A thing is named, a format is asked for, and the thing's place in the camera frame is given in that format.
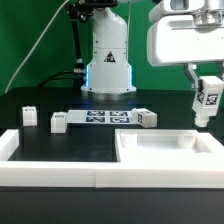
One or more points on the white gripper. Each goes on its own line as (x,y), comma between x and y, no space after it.
(187,31)

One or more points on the white square tabletop part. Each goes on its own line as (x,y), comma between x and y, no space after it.
(167,149)

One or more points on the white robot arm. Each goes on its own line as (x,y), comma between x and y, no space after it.
(109,75)

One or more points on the white plate with blue tags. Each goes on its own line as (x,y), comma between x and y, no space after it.
(100,117)

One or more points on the white U-shaped obstacle fence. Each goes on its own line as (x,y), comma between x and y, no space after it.
(98,174)

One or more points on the black cable post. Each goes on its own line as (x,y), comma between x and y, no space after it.
(79,70)

